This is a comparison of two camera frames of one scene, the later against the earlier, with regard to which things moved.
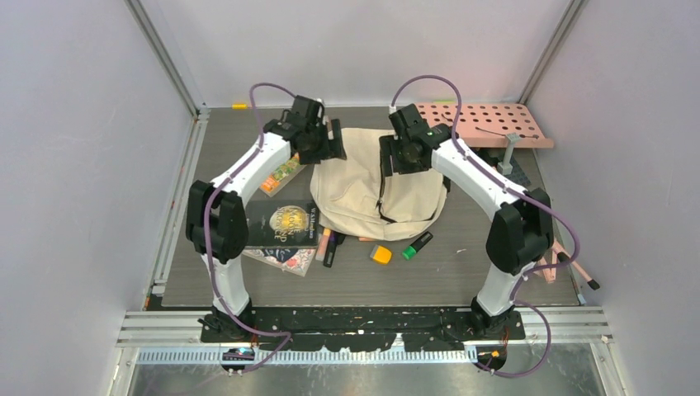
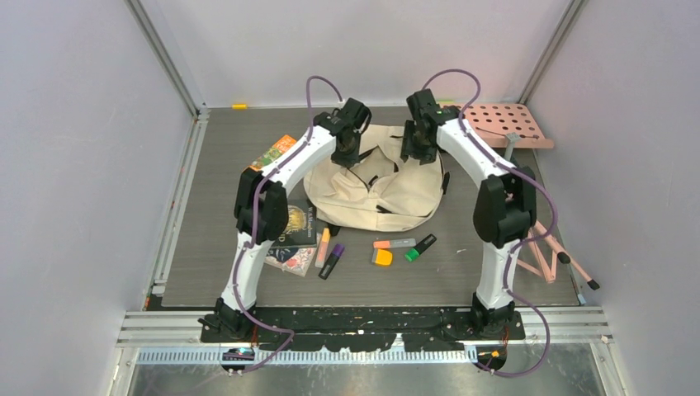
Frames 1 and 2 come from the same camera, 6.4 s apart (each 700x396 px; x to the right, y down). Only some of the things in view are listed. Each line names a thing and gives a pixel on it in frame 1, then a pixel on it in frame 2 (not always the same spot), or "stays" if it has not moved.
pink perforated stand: x=485 y=124 stays
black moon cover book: x=281 y=223 stays
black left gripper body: x=319 y=147 to x=348 y=156
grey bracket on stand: x=505 y=167 stays
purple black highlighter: x=336 y=238 to x=329 y=266
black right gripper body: x=390 y=145 to x=412 y=144
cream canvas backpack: x=352 y=196 stays
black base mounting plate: x=362 y=328 stays
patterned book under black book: x=290 y=260 stays
